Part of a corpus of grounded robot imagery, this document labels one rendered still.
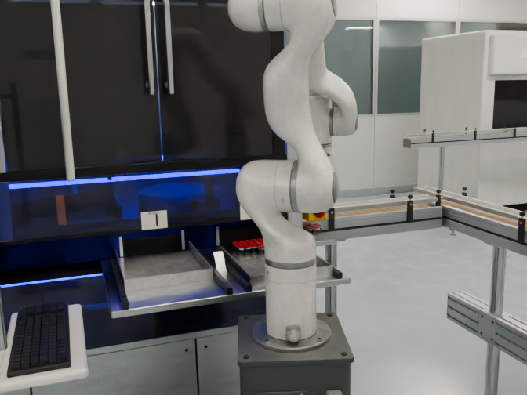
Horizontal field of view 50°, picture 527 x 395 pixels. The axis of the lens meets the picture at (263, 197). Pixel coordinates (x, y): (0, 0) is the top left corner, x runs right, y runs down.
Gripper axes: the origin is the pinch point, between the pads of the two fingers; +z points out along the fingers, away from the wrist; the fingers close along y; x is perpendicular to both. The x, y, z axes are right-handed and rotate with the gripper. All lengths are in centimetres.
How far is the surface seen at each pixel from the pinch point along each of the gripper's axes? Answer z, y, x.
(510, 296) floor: 111, -211, -145
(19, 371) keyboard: 29, 81, 13
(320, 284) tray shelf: 23.1, -0.8, 0.8
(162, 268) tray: 22, 41, -29
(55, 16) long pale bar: -55, 66, -32
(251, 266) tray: 22.2, 13.9, -19.9
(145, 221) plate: 8, 44, -39
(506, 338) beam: 62, -85, -14
